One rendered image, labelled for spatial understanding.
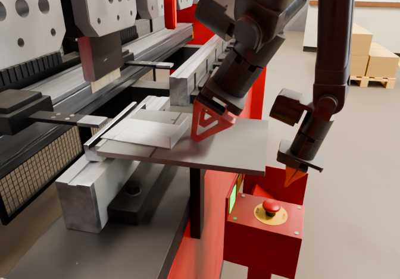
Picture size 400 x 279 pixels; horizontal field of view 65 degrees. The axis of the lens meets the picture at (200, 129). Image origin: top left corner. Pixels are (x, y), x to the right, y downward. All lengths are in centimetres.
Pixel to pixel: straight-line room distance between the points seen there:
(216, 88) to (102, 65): 19
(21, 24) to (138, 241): 35
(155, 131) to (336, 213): 163
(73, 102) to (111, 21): 44
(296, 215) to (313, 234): 114
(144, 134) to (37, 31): 26
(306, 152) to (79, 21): 51
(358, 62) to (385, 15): 194
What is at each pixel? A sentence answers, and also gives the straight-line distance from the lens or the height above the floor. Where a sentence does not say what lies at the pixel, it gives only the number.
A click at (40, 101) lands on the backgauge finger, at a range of 71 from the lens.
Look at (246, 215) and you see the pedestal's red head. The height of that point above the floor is 78.
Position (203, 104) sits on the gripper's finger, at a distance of 45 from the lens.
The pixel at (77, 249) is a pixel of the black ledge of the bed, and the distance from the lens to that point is 54.
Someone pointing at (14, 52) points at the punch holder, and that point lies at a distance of 34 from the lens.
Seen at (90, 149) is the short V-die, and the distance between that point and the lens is 55.
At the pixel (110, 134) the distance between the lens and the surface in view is 56.
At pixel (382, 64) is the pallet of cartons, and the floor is 29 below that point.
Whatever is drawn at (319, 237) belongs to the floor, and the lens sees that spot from 187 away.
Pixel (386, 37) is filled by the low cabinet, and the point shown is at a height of 35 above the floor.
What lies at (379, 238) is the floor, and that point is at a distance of 199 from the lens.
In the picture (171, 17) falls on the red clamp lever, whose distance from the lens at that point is 65.
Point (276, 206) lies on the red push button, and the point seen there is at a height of 81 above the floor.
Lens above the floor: 125
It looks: 26 degrees down
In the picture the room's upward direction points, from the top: straight up
